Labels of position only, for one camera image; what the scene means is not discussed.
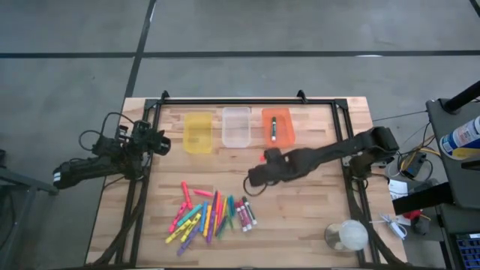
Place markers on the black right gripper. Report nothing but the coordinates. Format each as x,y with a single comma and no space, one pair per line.
277,168

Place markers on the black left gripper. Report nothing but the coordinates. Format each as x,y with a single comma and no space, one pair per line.
146,138

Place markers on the black cap whiteboard marker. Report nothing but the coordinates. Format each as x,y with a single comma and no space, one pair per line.
249,210

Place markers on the blue highlighter marker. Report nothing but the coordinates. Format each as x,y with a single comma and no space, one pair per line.
233,207
229,206
203,217

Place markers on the red highlighter marker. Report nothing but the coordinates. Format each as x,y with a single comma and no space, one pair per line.
218,206
186,195

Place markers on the purple highlighter marker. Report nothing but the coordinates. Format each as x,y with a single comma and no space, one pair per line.
187,242
210,230
215,204

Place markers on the green highlighter marker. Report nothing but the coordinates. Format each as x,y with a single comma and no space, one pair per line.
221,228
229,222

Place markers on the pink highlighter marker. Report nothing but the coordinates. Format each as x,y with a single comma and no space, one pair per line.
177,217
203,193

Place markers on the teal highlighter marker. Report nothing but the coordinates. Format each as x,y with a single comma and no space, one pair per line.
190,215

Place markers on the orange yellow highlighter marker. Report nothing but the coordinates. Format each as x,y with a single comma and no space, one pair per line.
207,223

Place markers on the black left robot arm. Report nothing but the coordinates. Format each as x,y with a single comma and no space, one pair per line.
86,168

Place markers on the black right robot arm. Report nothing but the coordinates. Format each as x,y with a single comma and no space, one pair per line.
337,150

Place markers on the green cap whiteboard marker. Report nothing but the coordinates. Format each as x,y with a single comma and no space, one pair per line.
273,129

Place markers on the orange plastic bin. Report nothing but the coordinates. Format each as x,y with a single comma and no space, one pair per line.
285,127

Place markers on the yellow plastic bin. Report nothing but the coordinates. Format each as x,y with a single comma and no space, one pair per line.
197,133

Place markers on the clear plastic bin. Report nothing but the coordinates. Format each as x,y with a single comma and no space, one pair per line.
236,127

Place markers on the round clear glass jar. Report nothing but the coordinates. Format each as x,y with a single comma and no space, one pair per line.
347,236

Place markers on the white paper tag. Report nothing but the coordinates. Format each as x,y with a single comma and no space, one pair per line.
398,189

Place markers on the grey metal stand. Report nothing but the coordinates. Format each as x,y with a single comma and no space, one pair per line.
22,183

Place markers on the black power supply box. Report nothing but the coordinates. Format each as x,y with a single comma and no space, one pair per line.
414,165

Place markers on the small red object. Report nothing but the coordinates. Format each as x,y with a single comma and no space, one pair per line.
412,215

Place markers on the black flat bar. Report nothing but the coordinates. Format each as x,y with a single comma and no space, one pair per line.
423,198

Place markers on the grey metal cart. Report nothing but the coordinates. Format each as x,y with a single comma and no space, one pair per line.
461,180

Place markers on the white blue spray can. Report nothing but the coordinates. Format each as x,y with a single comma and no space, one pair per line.
461,137

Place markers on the black pole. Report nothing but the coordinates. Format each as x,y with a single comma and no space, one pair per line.
463,98

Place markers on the blue lit keyboard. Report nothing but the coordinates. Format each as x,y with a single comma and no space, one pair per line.
468,251

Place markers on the black aluminium table frame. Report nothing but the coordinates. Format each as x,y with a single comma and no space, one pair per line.
243,101

